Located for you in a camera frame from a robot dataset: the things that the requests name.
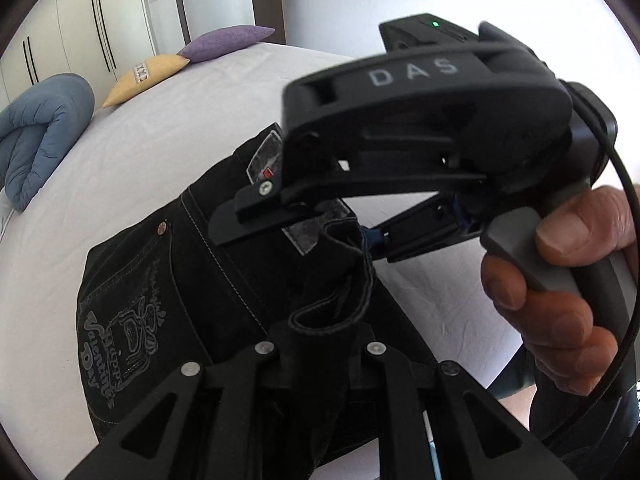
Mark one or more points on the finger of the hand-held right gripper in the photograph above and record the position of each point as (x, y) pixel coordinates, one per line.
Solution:
(260, 210)
(425, 230)

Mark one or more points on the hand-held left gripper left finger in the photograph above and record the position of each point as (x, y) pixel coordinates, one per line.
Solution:
(267, 360)

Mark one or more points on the yellow pillow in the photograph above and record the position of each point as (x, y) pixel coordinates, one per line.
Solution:
(150, 77)

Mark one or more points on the bed with white sheet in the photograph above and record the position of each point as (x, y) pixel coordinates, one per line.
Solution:
(165, 145)

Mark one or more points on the dark wooden door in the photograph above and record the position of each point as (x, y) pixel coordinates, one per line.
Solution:
(270, 5)

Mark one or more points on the black pants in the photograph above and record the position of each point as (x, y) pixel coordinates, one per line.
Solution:
(150, 270)

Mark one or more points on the person's right hand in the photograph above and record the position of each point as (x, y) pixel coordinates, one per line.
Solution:
(550, 330)

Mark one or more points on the purple pillow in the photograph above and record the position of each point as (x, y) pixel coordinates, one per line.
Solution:
(225, 42)

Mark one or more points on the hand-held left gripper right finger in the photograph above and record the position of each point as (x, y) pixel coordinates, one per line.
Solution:
(374, 360)

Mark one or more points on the blue folded duvet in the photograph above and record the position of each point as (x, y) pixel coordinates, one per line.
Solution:
(40, 135)

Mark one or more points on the white wardrobe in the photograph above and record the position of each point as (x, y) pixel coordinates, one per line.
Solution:
(75, 15)

